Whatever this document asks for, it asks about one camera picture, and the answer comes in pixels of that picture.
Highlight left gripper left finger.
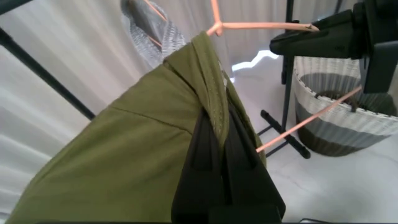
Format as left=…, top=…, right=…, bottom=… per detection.
left=171, top=108, right=223, bottom=223

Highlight pale grey shorts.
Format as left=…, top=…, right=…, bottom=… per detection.
left=120, top=0, right=187, bottom=70

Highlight black clothes rack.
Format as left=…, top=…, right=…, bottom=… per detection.
left=0, top=0, right=343, bottom=160

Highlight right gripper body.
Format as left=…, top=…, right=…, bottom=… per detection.
left=351, top=0, right=398, bottom=95

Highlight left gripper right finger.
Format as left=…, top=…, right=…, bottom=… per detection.
left=223, top=93, right=287, bottom=223

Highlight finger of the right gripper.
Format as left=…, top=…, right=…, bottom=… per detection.
left=269, top=9, right=357, bottom=60

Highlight white laundry basket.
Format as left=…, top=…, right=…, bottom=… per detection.
left=292, top=55, right=398, bottom=157

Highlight green garment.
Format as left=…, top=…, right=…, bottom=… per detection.
left=6, top=30, right=267, bottom=223

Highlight white curtain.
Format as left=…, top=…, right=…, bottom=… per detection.
left=0, top=0, right=358, bottom=216

